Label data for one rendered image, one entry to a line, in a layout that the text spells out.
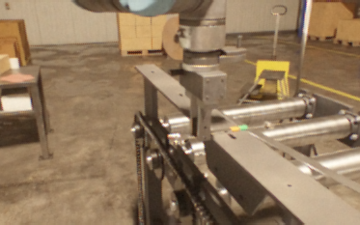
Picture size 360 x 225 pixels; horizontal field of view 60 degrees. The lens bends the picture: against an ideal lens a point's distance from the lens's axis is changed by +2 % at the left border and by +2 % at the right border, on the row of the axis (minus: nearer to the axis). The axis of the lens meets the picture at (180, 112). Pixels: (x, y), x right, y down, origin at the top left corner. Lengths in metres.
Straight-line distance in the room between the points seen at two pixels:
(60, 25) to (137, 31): 3.32
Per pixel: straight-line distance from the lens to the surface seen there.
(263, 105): 1.71
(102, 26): 10.86
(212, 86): 0.58
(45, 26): 10.80
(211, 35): 0.58
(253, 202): 0.72
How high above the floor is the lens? 1.46
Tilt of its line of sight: 21 degrees down
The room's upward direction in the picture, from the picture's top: straight up
